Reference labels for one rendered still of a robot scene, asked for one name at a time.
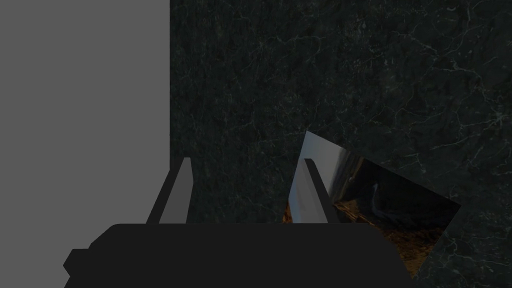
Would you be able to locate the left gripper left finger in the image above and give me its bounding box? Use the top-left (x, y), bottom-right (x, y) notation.
top-left (145, 157), bottom-right (194, 225)

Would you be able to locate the dark picture book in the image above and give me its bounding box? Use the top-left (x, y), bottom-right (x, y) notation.
top-left (282, 129), bottom-right (462, 280)

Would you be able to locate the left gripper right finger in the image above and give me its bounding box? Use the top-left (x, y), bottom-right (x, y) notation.
top-left (293, 158), bottom-right (341, 225)

